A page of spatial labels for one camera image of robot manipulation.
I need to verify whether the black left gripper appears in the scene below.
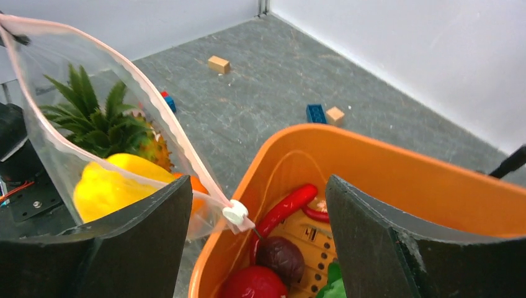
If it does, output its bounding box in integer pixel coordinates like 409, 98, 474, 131
1, 104, 76, 239

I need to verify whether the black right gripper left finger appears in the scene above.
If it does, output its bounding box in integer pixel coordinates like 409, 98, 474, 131
1, 176, 192, 297

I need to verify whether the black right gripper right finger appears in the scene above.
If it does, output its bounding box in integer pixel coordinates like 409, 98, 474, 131
326, 175, 525, 297

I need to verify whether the yellow toy banana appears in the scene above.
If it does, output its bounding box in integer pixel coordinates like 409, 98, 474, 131
73, 153, 176, 223

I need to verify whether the toy orange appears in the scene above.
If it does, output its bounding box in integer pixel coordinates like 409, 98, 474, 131
190, 175, 208, 224

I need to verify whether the clear pink-dotted zip bag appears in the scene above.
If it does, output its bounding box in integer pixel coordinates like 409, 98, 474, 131
1, 14, 255, 240

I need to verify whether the toy pineapple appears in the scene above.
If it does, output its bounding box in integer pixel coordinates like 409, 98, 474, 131
40, 64, 173, 171

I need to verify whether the toy bok choy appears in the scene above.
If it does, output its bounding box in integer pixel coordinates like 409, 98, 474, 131
316, 261, 347, 298

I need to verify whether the tan plastic toy crate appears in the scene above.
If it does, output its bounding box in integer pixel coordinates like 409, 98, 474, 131
271, 210, 337, 297

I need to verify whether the orange plastic bin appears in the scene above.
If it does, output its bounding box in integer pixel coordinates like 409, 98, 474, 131
188, 123, 526, 298

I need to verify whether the red toy chili pepper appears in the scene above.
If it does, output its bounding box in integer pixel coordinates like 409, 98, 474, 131
301, 205, 330, 224

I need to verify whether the dark purple toy fruit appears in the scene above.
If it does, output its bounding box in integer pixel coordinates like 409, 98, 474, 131
256, 236, 306, 286

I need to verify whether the short red toy chili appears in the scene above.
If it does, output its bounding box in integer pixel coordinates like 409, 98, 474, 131
249, 183, 318, 265

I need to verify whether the red toy tomato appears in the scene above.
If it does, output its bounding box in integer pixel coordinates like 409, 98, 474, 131
219, 266, 288, 298

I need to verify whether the small wooden cube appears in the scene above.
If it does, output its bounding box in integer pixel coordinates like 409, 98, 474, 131
325, 107, 345, 127

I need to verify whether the red and blue lego block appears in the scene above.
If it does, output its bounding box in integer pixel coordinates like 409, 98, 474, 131
161, 91, 177, 114

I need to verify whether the blue lego brick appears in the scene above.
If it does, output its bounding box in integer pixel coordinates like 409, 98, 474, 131
306, 104, 328, 124

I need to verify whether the wooden block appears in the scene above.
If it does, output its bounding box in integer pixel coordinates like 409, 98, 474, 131
208, 56, 231, 75

